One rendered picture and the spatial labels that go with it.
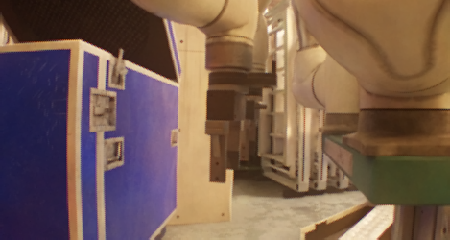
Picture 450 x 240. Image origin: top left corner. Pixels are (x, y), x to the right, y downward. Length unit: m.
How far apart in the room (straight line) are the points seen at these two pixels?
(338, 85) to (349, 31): 0.68
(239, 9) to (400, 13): 0.37
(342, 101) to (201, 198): 1.55
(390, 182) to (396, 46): 0.21
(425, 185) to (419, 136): 0.06
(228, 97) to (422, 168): 0.30
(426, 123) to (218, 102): 0.31
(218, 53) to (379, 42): 0.37
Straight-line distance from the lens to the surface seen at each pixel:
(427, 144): 0.42
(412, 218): 0.89
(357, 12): 0.21
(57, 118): 0.90
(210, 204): 2.26
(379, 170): 0.39
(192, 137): 2.15
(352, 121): 0.88
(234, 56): 0.54
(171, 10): 0.46
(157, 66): 1.94
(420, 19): 0.21
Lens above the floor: 0.76
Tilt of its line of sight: 1 degrees up
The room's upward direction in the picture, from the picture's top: 1 degrees clockwise
